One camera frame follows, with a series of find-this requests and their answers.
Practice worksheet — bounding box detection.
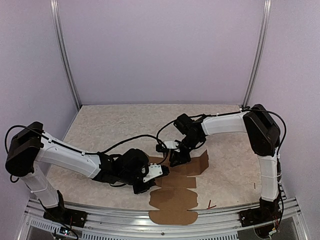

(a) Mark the small red stick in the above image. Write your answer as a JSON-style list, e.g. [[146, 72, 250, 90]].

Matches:
[[206, 199, 217, 210]]

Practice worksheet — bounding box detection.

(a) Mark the right aluminium corner post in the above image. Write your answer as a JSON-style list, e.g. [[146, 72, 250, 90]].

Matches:
[[241, 0, 272, 107]]

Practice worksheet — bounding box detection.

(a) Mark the left aluminium corner post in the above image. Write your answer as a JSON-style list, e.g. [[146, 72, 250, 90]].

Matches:
[[49, 0, 82, 111]]

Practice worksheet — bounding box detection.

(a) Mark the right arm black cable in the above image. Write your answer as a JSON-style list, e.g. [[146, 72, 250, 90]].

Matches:
[[156, 113, 218, 143]]

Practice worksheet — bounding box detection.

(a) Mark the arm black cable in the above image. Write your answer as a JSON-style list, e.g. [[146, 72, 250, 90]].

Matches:
[[156, 113, 218, 143], [82, 134, 167, 161]]

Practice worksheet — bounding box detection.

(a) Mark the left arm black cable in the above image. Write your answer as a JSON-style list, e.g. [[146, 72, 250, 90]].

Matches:
[[82, 134, 167, 161]]

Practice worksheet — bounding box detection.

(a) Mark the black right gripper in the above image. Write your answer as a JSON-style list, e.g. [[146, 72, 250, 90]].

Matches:
[[170, 137, 202, 170]]

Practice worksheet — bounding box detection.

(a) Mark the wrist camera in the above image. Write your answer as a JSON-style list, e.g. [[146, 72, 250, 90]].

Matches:
[[155, 141, 180, 153], [143, 164, 170, 183]]

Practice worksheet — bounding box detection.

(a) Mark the front aluminium frame rail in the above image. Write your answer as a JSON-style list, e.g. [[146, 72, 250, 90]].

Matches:
[[16, 198, 310, 240]]

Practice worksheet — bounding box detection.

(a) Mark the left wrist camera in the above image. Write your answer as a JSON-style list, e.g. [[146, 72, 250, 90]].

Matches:
[[143, 164, 170, 183]]

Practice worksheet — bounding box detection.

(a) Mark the aluminium corner post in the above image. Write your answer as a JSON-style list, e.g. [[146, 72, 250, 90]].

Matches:
[[49, 0, 82, 111], [241, 0, 272, 107]]

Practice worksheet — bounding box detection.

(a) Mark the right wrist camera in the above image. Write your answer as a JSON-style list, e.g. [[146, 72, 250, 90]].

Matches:
[[155, 141, 180, 153]]

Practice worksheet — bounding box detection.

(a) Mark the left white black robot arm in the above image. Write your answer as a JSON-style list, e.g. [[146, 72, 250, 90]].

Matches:
[[4, 121, 165, 228]]

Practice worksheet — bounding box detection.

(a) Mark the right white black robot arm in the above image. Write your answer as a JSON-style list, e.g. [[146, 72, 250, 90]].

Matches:
[[170, 104, 282, 227]]

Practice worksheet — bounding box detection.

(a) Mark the brown cardboard box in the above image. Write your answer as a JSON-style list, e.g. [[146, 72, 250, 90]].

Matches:
[[148, 150, 209, 226]]

